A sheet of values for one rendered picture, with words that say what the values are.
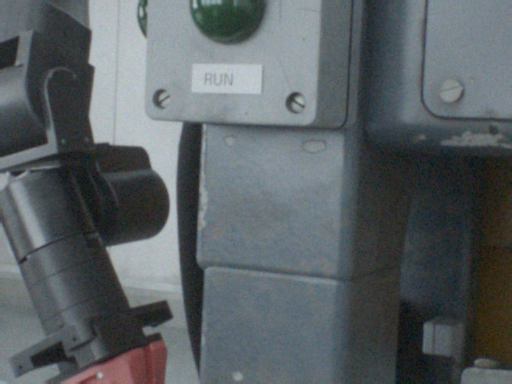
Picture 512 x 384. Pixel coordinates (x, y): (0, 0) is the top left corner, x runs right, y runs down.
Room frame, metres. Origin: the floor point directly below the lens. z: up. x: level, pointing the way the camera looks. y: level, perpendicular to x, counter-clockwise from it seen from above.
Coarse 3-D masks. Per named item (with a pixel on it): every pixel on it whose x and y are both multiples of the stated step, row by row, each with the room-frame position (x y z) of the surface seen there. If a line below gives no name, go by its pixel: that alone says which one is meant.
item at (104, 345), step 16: (128, 320) 0.62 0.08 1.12; (96, 336) 0.59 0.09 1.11; (112, 336) 0.60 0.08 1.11; (128, 336) 0.62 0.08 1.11; (144, 336) 0.63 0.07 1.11; (160, 336) 0.65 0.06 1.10; (80, 352) 0.59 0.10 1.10; (96, 352) 0.59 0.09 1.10; (112, 352) 0.59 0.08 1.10; (144, 352) 0.63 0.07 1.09; (160, 352) 0.64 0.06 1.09; (160, 368) 0.64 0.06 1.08
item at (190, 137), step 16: (192, 128) 0.46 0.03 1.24; (192, 144) 0.46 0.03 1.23; (192, 160) 0.46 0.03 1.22; (176, 176) 0.47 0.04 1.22; (192, 176) 0.46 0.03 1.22; (176, 192) 0.47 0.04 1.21; (192, 192) 0.47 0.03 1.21; (176, 208) 0.47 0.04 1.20; (192, 208) 0.47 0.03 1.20; (192, 224) 0.47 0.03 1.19; (192, 240) 0.47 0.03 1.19; (192, 256) 0.47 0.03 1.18; (192, 272) 0.47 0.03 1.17; (192, 288) 0.47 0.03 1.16; (192, 304) 0.48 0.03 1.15; (192, 320) 0.48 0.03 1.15; (192, 336) 0.48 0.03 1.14; (192, 352) 0.48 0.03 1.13
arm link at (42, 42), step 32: (0, 0) 0.68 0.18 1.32; (32, 0) 0.66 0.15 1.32; (64, 0) 0.68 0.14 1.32; (0, 32) 0.67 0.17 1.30; (32, 32) 0.65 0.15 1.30; (64, 32) 0.67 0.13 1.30; (0, 64) 0.69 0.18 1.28; (32, 64) 0.64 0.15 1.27; (64, 64) 0.66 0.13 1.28; (0, 96) 0.64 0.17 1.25; (32, 96) 0.63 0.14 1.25; (0, 128) 0.65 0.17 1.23; (32, 128) 0.64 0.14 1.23
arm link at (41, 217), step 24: (48, 168) 0.65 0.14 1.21; (72, 168) 0.67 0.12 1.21; (0, 192) 0.64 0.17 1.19; (24, 192) 0.64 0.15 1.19; (48, 192) 0.64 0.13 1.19; (72, 192) 0.65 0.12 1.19; (96, 192) 0.68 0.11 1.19; (0, 216) 0.65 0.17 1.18; (24, 216) 0.64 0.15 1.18; (48, 216) 0.63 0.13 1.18; (72, 216) 0.64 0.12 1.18; (96, 216) 0.69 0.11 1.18; (24, 240) 0.63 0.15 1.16; (48, 240) 0.63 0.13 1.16
